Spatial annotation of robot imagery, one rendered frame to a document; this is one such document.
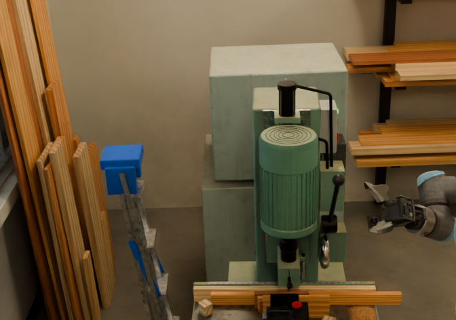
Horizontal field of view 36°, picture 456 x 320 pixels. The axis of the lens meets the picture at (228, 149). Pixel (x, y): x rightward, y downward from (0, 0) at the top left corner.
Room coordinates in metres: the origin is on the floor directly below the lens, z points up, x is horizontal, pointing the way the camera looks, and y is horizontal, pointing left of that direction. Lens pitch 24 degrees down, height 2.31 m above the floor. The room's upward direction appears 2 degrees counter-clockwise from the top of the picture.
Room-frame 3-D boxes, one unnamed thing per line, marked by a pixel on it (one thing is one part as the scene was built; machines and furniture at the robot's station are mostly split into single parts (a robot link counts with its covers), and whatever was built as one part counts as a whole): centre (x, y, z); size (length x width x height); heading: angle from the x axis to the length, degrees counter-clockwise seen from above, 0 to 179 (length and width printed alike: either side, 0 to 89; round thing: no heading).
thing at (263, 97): (2.19, -0.20, 1.16); 0.22 x 0.22 x 0.72; 86
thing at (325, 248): (2.02, -0.31, 1.02); 0.12 x 0.03 x 0.12; 176
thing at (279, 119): (2.04, -0.19, 1.54); 0.08 x 0.08 x 0.17; 86
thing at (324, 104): (2.21, -0.34, 1.40); 0.10 x 0.06 x 0.16; 176
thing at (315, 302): (1.83, -0.20, 0.94); 0.21 x 0.01 x 0.08; 86
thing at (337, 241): (2.08, -0.35, 1.02); 0.09 x 0.07 x 0.12; 86
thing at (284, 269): (1.92, -0.18, 1.03); 0.14 x 0.07 x 0.09; 176
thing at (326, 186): (2.11, -0.35, 1.23); 0.09 x 0.08 x 0.15; 176
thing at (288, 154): (1.90, -0.18, 1.35); 0.18 x 0.18 x 0.31
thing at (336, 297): (1.90, -0.23, 0.92); 0.62 x 0.02 x 0.04; 86
